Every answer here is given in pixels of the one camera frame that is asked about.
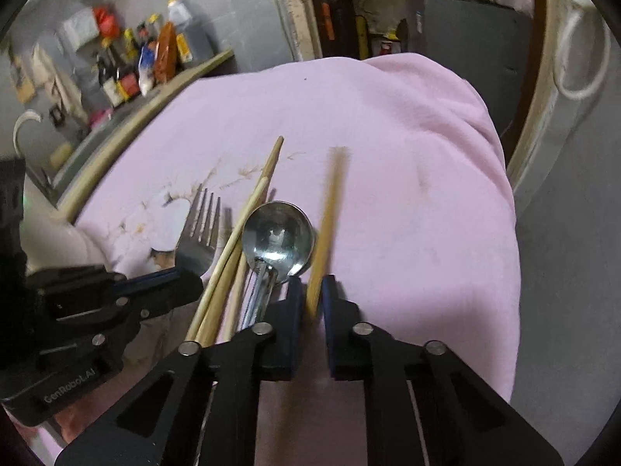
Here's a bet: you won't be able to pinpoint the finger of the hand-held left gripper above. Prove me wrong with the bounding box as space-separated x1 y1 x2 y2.
104 265 184 298
121 275 205 322

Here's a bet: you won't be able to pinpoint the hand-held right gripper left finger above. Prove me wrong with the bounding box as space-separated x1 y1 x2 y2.
56 276 305 466

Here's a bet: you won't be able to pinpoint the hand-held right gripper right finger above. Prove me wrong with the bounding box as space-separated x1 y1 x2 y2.
321 274 564 466

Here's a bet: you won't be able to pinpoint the metal fork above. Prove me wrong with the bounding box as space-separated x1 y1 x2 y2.
175 183 222 277

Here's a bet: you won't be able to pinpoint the metal spoon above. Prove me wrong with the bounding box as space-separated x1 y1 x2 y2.
239 200 316 338

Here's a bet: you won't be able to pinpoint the wooden chopstick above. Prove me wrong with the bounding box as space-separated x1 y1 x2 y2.
196 136 285 346
305 146 348 318
226 252 251 338
186 177 269 343

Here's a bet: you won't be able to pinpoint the person's left hand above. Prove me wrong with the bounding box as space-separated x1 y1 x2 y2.
19 204 106 273

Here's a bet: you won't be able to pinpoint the pink blanket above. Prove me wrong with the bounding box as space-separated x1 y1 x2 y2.
19 53 522 466

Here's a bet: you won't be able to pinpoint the dark bottle with red label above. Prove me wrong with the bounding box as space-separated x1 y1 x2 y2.
119 65 141 103

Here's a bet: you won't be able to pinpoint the dark bottle with white label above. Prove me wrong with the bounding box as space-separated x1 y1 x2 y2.
97 53 125 108

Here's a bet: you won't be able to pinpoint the metal faucet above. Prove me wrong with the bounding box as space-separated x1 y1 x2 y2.
12 109 48 166

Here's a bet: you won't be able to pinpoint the white and blue bag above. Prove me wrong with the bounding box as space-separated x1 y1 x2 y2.
138 41 161 98

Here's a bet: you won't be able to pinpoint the orange red seasoning packet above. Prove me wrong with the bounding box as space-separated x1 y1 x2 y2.
154 22 179 83

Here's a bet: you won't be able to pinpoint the large clear oil bottle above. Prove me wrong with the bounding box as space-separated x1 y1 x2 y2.
167 0 214 66

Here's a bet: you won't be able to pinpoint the red plastic bag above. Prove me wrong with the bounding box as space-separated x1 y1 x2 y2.
92 6 121 40

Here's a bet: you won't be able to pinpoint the pale hanging rubber gloves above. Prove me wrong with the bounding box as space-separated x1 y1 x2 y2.
552 0 613 101

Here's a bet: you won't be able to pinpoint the orange handled tool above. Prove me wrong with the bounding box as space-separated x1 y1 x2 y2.
321 2 337 42

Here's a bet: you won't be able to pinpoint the wooden door frame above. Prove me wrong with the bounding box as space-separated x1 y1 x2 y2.
279 0 621 214

